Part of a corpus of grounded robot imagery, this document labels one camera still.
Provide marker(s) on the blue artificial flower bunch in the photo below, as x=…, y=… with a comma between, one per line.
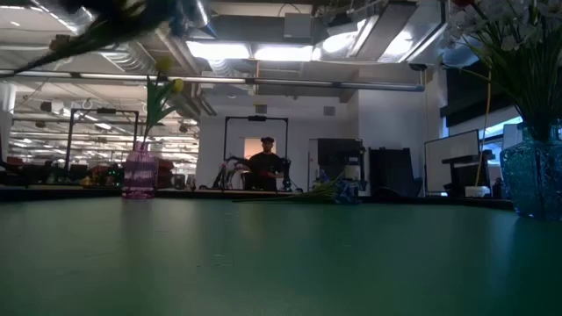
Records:
x=118, y=19
x=349, y=193

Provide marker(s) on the yellow artificial tulip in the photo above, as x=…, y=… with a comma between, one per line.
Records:
x=164, y=65
x=177, y=85

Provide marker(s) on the white artificial flower bunch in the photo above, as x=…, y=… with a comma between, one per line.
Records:
x=551, y=79
x=529, y=88

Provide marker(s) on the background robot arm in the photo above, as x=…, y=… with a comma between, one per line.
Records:
x=226, y=173
x=287, y=173

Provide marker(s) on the blue glass vase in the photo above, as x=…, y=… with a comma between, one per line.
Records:
x=533, y=175

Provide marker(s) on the person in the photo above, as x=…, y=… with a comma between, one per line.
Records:
x=263, y=169

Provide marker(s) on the black cabinet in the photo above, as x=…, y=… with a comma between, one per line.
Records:
x=338, y=153

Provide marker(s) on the white cylinder container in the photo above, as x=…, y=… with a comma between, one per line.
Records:
x=352, y=172

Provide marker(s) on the green table mat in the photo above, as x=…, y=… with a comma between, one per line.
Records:
x=281, y=263

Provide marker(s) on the black upright panel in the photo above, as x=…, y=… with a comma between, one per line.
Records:
x=391, y=171

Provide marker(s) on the grey ceiling pipe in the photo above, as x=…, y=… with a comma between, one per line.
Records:
x=373, y=85

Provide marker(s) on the grey ceiling box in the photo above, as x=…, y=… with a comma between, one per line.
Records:
x=297, y=25

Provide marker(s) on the white board panel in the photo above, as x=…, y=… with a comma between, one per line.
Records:
x=452, y=162

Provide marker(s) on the white round device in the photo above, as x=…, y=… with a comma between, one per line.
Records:
x=477, y=191

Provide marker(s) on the ceiling security camera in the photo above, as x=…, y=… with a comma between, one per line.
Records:
x=418, y=66

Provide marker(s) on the black gantry frame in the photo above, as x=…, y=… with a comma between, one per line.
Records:
x=70, y=140

